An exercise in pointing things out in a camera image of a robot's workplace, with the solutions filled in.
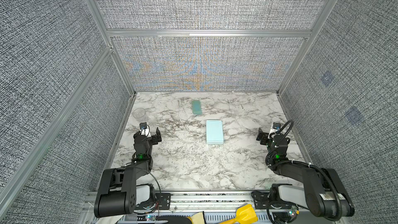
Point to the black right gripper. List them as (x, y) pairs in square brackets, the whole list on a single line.
[(261, 134)]

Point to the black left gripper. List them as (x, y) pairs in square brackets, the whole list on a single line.
[(158, 135)]

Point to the light blue paper box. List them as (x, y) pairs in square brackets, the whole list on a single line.
[(214, 132)]

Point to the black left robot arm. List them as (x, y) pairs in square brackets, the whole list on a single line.
[(118, 192)]

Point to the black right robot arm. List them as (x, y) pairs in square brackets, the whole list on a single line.
[(322, 191)]

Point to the clear plastic cup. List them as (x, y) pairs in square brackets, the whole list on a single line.
[(140, 115)]

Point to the yellow plastic scoop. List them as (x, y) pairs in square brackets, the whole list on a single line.
[(244, 215)]

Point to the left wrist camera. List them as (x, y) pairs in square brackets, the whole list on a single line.
[(144, 129)]

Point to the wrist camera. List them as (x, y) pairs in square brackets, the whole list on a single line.
[(144, 129), (276, 126)]

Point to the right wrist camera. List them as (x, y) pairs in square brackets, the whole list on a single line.
[(276, 126)]

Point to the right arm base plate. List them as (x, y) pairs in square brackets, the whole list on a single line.
[(263, 198)]

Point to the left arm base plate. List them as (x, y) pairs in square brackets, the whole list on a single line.
[(158, 201)]

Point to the aluminium front rail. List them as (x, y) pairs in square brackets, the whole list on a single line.
[(197, 200)]

